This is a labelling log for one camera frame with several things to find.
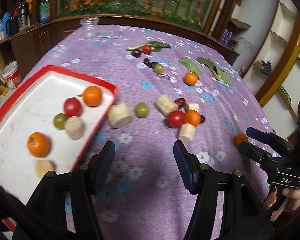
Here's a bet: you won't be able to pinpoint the orange mandarin with leaf stem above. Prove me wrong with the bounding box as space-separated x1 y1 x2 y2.
27 132 50 158

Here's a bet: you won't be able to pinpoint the green grape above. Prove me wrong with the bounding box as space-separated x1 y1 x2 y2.
53 113 68 129
154 63 165 74
134 102 150 118

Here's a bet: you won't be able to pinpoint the small red cherry tomato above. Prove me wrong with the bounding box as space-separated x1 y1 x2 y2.
63 98 82 117

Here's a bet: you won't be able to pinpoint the right hand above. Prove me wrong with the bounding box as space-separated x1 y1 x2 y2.
263 186 300 212

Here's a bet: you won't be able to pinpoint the sugarcane piece front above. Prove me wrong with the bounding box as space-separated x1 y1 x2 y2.
178 123 196 143

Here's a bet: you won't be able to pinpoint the dark jujube date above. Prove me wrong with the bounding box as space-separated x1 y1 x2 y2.
200 114 205 124

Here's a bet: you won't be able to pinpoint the white gold shelf unit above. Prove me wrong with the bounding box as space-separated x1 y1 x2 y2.
235 0 300 138

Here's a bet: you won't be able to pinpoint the large red tomato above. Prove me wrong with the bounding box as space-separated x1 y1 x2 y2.
166 111 185 128

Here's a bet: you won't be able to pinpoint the red rimmed white tray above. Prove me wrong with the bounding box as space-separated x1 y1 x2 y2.
0 65 119 204

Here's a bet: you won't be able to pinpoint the red jujube date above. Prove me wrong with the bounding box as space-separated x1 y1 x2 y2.
174 98 186 108

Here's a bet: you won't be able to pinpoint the green leaf right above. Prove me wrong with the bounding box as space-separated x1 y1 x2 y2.
197 57 232 85

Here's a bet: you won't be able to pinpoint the green leaf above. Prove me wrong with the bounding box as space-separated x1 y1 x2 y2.
178 57 203 76
197 57 232 85

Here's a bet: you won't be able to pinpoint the purple floral tablecloth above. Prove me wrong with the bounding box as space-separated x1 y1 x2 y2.
36 25 270 239

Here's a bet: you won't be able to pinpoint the purple spray cans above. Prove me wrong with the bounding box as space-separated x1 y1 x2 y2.
219 29 232 46

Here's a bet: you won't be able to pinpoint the green leaf middle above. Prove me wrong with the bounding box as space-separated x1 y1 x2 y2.
178 57 203 76

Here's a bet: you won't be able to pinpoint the dark purple grape small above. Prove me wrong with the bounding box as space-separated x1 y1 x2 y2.
143 58 151 66

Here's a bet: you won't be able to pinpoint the white bucket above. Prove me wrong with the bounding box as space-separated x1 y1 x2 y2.
2 61 22 89

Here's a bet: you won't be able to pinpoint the dark purple grape large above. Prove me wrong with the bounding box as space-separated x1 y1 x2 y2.
131 49 142 58

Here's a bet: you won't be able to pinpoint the bok choy leaf far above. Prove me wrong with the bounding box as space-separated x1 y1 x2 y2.
126 41 171 52

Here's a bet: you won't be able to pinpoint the far red cherry tomato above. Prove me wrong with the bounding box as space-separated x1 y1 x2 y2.
142 44 152 55

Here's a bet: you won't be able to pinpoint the clear plastic cup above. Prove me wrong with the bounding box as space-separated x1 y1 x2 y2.
79 16 100 39

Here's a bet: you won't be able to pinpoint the black kettle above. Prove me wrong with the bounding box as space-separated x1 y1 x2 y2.
6 16 19 36

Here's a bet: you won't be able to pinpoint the green plastic bottle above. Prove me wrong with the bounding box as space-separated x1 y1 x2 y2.
39 0 50 24

